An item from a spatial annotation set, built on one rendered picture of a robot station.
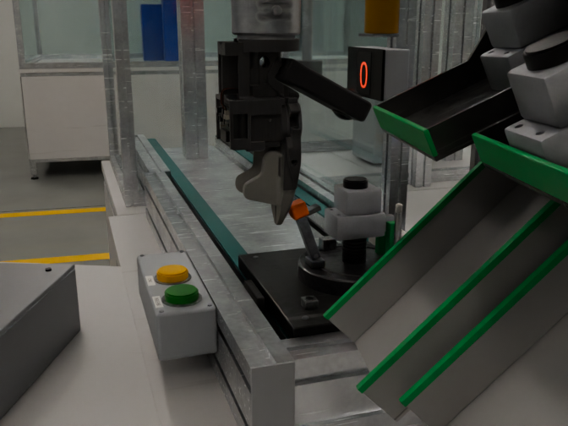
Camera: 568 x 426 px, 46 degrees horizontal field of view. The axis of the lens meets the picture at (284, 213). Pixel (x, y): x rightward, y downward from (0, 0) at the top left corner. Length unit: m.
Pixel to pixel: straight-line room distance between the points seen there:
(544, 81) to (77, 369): 0.68
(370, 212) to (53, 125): 5.13
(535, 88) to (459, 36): 1.72
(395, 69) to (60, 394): 0.60
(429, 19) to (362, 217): 0.99
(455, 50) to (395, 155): 1.09
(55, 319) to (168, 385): 0.18
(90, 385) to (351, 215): 0.37
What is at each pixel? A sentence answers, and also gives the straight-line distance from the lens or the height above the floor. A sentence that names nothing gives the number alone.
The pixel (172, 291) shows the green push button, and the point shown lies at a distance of 0.80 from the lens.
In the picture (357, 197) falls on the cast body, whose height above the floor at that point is 1.08.
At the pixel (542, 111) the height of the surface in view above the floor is 1.23.
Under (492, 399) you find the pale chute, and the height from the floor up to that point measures 1.02.
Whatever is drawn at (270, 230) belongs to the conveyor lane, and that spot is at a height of 0.92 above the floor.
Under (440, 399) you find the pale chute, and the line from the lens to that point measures 0.51.
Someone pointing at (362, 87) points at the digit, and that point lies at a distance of 1.01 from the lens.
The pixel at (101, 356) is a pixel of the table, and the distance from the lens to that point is 0.92.
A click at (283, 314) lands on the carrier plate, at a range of 0.74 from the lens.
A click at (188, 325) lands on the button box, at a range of 0.79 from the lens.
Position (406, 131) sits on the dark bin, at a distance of 0.50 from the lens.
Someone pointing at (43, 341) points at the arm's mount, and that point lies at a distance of 0.89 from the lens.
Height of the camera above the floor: 1.28
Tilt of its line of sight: 16 degrees down
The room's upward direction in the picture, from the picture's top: straight up
